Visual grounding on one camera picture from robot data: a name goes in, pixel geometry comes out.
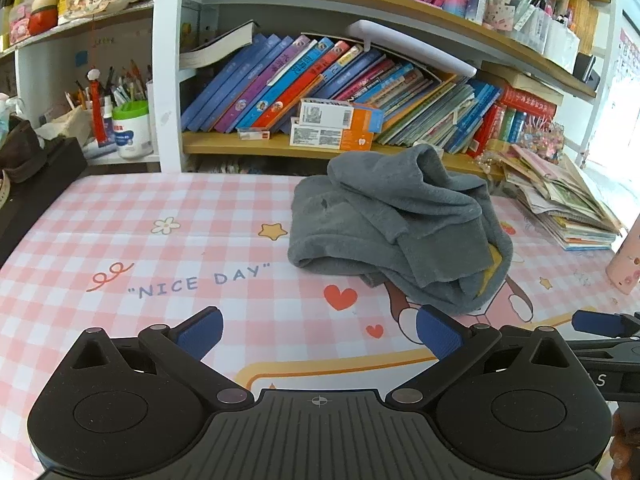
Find wall poster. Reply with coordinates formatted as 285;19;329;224
617;27;640;92

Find white canister with green lid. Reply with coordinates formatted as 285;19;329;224
111;101;154;160

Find pink box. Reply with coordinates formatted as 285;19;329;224
7;2;34;44

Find thick white paperback book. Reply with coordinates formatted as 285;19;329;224
179;21;257;70

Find black box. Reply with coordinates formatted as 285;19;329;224
0;137;91;267

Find white storage containers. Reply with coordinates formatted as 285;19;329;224
515;4;582;72

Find red round doll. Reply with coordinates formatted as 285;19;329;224
27;0;61;37

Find pink checked cartoon mat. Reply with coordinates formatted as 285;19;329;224
0;172;640;480

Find stack of magazines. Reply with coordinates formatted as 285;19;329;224
501;144;627;252

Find row of orange books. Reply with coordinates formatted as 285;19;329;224
565;0;601;57

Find bunch of pens and pencils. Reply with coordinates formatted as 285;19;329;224
65;57;152;111

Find wooden bookshelf with white frame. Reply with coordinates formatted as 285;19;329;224
0;0;620;181

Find white flat lamp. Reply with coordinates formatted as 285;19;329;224
347;20;478;79

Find brown hat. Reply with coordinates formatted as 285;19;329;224
0;114;47;184

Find red tassel ornament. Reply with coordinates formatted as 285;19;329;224
87;67;109;144

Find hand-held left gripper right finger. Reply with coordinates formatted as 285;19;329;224
386;305;577;408

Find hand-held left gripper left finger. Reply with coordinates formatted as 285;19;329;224
69;306;254;411

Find row of colourful books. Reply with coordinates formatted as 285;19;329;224
180;32;558;157

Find colourful beaded trinkets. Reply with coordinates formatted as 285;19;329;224
514;115;567;162

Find grey fleece pants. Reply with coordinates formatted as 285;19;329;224
287;143;515;316

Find white tissue paper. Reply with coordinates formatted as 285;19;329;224
37;106;94;142

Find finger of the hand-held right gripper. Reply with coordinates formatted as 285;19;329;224
571;310;640;341

